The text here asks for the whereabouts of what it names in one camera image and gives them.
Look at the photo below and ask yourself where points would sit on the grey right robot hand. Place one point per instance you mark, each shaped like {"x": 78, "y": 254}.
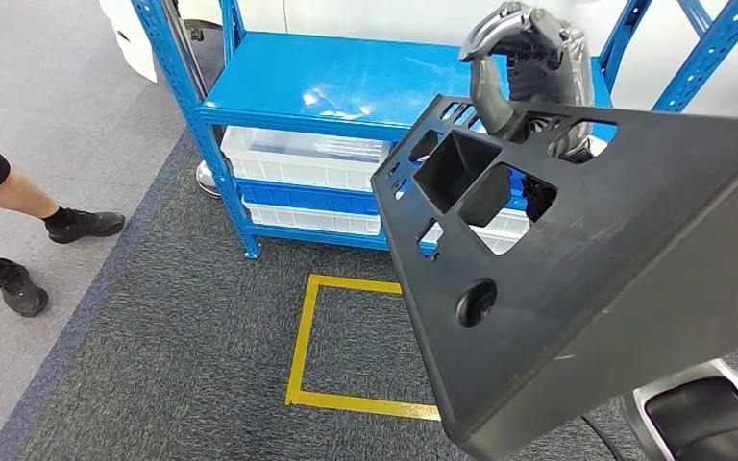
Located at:
{"x": 547, "y": 70}

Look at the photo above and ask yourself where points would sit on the black plastic panel part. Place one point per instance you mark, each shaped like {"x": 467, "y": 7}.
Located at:
{"x": 598, "y": 286}

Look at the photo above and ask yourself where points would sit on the blue metal shelf rack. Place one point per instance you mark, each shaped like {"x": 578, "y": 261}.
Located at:
{"x": 343, "y": 83}

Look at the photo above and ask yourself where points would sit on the white car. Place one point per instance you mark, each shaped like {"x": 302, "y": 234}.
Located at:
{"x": 375, "y": 16}

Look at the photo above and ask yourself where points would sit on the black pole with chrome base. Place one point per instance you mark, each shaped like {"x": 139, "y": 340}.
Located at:
{"x": 203, "y": 181}

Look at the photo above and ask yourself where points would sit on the yellow floor tape square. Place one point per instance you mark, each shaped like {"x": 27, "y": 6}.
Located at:
{"x": 300, "y": 356}

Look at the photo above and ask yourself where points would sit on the person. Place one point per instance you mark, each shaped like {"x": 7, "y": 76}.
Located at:
{"x": 19, "y": 194}

